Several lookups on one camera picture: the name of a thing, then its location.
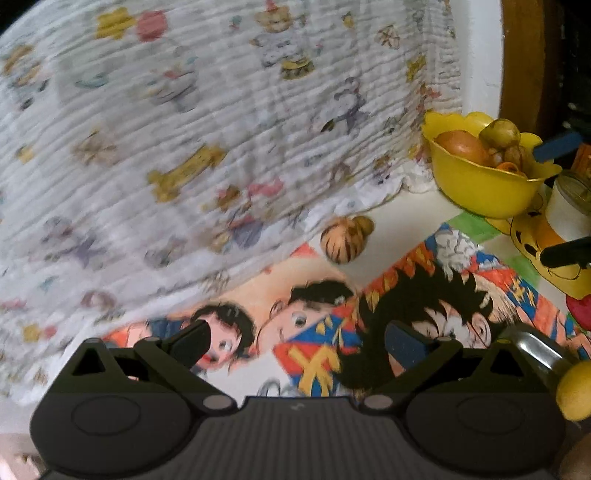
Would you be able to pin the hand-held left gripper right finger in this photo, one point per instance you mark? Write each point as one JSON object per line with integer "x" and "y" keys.
{"x": 406, "y": 346}

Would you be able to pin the wooden door frame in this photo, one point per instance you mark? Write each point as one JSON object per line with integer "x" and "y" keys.
{"x": 526, "y": 60}

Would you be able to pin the yellow plastic bowl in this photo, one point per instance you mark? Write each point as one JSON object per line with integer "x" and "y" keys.
{"x": 485, "y": 189}

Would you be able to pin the brown green pear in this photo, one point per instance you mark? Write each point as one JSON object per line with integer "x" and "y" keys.
{"x": 499, "y": 131}

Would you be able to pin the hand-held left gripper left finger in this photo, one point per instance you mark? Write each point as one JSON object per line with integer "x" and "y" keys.
{"x": 194, "y": 344}

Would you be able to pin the striped round fruit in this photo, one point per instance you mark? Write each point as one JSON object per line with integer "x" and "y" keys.
{"x": 341, "y": 240}

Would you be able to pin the yellow lemon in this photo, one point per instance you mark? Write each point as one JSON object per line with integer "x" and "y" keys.
{"x": 575, "y": 392}

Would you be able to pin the plain brown kiwi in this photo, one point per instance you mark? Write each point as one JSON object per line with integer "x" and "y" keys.
{"x": 577, "y": 464}

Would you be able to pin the cartoon printed mat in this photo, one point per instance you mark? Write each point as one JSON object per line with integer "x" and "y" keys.
{"x": 323, "y": 364}

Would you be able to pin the small brown kiwi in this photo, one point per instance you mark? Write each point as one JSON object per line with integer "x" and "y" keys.
{"x": 367, "y": 226}

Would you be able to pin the white printed blanket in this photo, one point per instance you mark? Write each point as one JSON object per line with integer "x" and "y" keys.
{"x": 184, "y": 115}

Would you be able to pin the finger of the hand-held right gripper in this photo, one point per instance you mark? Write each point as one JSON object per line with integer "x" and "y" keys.
{"x": 556, "y": 147}
{"x": 565, "y": 254}

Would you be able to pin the white plastic container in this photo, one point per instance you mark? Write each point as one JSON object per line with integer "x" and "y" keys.
{"x": 565, "y": 217}

